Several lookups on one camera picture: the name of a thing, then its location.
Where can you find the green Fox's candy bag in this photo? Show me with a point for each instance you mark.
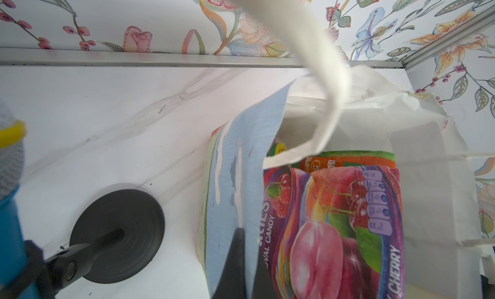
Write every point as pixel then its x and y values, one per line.
pixel 276 149

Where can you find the green orange noodle packet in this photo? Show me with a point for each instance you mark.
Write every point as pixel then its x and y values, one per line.
pixel 332 159

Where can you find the painted landscape paper bag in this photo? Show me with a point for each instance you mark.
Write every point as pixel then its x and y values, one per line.
pixel 342 108

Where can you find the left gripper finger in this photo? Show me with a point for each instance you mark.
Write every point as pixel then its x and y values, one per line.
pixel 233 282

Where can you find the purple Fox's candy bag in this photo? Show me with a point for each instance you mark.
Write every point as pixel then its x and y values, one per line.
pixel 333 233

